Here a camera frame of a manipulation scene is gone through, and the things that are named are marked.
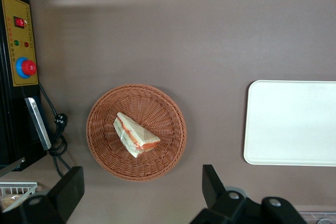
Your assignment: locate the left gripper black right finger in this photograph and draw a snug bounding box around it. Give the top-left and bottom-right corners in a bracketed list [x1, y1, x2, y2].
[190, 165, 308, 224]

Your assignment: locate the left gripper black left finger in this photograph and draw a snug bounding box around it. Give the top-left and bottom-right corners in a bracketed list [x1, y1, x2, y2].
[0, 166, 85, 224]

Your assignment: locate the wrapped triangle sandwich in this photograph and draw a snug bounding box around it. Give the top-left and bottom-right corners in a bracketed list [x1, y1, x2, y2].
[113, 112, 161, 158]

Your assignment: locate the white rectangular tray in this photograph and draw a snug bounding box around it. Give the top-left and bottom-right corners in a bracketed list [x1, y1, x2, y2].
[243, 80, 336, 167]

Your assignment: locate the brown round wicker basket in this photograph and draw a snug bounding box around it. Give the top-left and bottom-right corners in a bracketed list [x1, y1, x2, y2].
[86, 84, 187, 182]

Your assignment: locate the white plastic rack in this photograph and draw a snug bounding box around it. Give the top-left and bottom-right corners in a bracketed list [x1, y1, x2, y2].
[0, 181, 39, 213]

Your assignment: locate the wrapped bread loaf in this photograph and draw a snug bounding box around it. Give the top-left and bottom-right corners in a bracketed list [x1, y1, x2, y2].
[0, 194, 27, 212]

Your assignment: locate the silver metal bar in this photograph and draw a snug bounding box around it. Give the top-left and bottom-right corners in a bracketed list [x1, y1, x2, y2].
[24, 97, 52, 151]

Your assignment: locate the clear plastic container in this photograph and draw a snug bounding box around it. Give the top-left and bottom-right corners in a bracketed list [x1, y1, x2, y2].
[299, 210, 336, 224]

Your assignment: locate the black machine with yellow panel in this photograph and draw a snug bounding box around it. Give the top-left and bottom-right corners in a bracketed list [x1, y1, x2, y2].
[0, 0, 52, 177]

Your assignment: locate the red emergency stop button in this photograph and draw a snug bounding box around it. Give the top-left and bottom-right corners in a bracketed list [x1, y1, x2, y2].
[15, 57, 37, 79]

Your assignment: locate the black power cable with plug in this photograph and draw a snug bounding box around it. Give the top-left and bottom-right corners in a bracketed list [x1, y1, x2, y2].
[38, 82, 72, 179]

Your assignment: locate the red rocker switch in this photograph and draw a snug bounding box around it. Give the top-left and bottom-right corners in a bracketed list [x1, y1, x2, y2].
[13, 16, 25, 29]

